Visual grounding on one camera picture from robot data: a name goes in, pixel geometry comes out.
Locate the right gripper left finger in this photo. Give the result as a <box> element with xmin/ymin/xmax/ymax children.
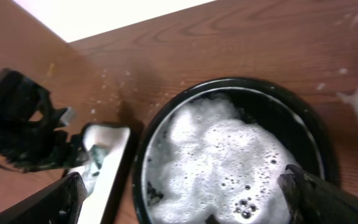
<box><xmin>0</xmin><ymin>172</ymin><xmax>88</xmax><ymax>224</ymax></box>

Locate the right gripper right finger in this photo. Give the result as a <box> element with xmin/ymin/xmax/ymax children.
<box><xmin>278</xmin><ymin>164</ymin><xmax>358</xmax><ymax>224</ymax></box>

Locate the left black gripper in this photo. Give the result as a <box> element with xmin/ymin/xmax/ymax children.
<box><xmin>7</xmin><ymin>131</ymin><xmax>89</xmax><ymax>173</ymax></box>

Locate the black rectangular tray with foam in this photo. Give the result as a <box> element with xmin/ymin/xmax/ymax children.
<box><xmin>67</xmin><ymin>123</ymin><xmax>138</xmax><ymax>224</ymax></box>

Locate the round black tray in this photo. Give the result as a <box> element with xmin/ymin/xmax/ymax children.
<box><xmin>132</xmin><ymin>78</ymin><xmax>341</xmax><ymax>223</ymax></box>

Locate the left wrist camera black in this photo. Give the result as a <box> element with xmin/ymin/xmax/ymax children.
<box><xmin>0</xmin><ymin>68</ymin><xmax>74</xmax><ymax>129</ymax></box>

